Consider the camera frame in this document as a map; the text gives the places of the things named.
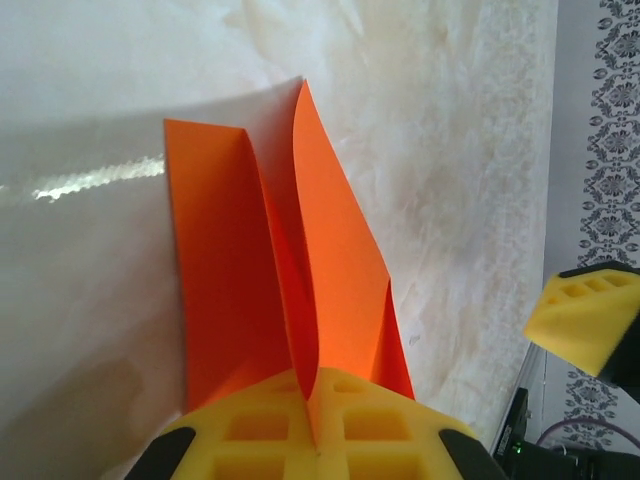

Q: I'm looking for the aluminium side floor rail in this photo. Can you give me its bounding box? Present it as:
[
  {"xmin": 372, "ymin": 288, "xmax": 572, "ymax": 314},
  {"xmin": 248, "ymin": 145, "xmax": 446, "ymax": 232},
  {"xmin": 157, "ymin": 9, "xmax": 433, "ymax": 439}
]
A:
[{"xmin": 492, "ymin": 342, "xmax": 544, "ymax": 451}]

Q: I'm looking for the orange square paper sheet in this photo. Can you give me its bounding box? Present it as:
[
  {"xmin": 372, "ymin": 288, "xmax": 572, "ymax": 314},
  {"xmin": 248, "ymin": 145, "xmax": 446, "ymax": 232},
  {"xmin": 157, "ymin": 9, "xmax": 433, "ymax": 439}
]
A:
[{"xmin": 163, "ymin": 79, "xmax": 416, "ymax": 446}]

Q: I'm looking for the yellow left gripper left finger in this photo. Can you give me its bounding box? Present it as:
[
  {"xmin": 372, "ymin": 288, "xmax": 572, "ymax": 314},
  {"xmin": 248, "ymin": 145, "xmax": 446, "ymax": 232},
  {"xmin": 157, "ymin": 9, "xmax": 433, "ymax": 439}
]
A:
[{"xmin": 127, "ymin": 368, "xmax": 321, "ymax": 480}]

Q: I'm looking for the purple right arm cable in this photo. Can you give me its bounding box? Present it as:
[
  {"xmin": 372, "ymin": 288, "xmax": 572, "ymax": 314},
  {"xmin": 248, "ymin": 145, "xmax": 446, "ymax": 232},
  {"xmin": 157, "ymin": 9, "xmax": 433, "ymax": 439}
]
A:
[{"xmin": 535, "ymin": 418, "xmax": 621, "ymax": 451}]

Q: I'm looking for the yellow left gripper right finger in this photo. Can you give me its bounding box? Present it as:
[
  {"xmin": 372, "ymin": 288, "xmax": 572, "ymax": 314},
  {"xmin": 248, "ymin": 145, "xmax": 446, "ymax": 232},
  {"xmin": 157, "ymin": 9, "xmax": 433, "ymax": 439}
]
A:
[{"xmin": 307, "ymin": 366, "xmax": 512, "ymax": 480}]

